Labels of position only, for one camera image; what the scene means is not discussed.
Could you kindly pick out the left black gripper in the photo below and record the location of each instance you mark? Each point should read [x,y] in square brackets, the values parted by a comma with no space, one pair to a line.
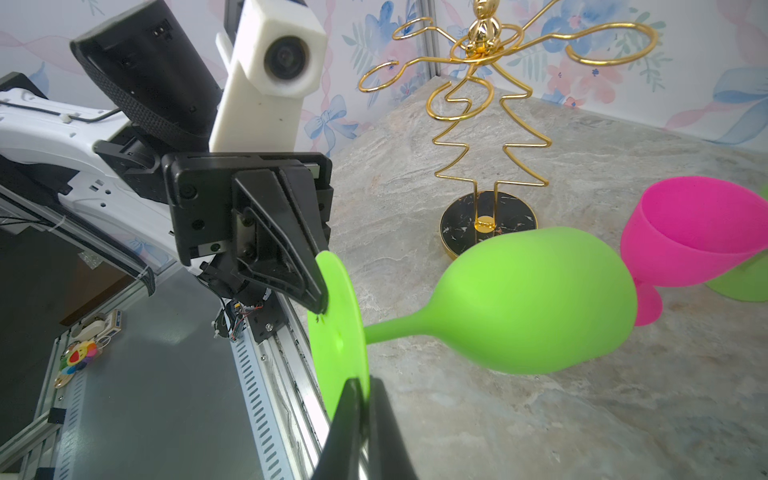
[269,210]

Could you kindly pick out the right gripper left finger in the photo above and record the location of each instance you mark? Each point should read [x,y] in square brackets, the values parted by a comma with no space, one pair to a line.
[340,456]

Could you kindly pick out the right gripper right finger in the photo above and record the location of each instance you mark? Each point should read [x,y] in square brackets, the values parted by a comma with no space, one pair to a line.
[388,458]

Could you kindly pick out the green wine glass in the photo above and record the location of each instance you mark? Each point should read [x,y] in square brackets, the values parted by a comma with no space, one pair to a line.
[746,282]
[529,303]

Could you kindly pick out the pink wine glass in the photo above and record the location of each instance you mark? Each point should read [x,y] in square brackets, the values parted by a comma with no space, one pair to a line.
[688,230]

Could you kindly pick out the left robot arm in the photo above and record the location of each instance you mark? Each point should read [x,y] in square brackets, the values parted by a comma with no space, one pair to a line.
[166,101]

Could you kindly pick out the colourful toy on floor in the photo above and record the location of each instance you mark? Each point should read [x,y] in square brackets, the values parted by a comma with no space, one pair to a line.
[88,340]

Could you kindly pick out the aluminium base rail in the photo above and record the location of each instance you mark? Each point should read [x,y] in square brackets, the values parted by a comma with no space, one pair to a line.
[166,399]

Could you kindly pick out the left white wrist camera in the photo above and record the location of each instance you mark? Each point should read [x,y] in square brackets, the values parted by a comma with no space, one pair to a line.
[273,63]

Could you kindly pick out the gold wire wine glass rack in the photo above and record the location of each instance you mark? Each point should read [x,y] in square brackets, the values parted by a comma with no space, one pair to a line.
[483,214]

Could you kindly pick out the left aluminium corner post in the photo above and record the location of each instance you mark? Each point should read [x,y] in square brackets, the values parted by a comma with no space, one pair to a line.
[430,41]

